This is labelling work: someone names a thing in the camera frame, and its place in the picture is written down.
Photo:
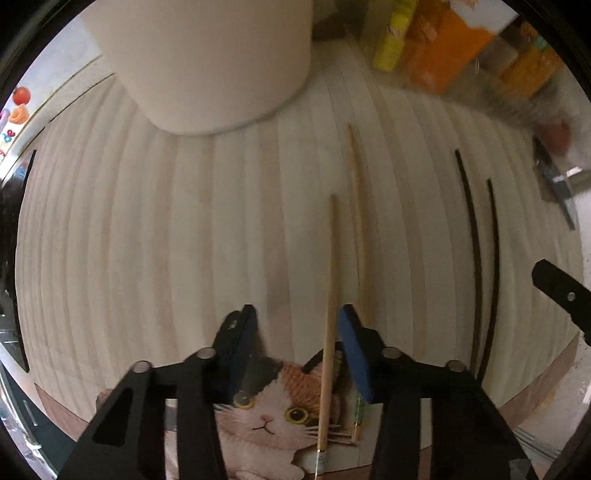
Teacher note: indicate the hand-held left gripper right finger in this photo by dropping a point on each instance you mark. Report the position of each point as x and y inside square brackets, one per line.
[355, 353]

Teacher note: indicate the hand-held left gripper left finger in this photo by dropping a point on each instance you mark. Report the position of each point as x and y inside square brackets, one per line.
[242, 344]

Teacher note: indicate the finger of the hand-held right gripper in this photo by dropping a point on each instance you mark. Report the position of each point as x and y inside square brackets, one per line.
[565, 300]

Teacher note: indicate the dark wooden chopstick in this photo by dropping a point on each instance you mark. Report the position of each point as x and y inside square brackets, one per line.
[496, 258]
[475, 258]

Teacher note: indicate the banded light wooden chopstick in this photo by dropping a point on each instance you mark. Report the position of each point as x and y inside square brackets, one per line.
[333, 249]
[358, 207]

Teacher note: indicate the cream cylindrical utensil holder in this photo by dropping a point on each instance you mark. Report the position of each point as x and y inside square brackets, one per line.
[198, 60]

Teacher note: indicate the blue-grey smartphone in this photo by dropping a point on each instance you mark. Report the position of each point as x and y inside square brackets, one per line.
[561, 194]

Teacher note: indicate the striped table mat cat print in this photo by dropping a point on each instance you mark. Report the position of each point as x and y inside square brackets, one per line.
[184, 230]

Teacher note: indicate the red item in bag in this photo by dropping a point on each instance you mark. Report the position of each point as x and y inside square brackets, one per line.
[556, 134]

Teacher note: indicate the clear plastic bag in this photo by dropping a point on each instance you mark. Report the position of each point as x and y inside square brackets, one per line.
[575, 106]

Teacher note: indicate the clear acrylic tray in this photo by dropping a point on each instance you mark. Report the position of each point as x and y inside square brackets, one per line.
[485, 105]

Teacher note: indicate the grey can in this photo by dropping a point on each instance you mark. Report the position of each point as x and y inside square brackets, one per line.
[501, 50]

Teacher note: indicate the orange and white packet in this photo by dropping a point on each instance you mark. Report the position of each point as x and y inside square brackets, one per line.
[448, 50]

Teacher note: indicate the yellow box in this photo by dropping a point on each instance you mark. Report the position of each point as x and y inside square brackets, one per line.
[392, 41]

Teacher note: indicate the group of colourful wall stickers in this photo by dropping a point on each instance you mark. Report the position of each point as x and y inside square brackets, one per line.
[19, 106]

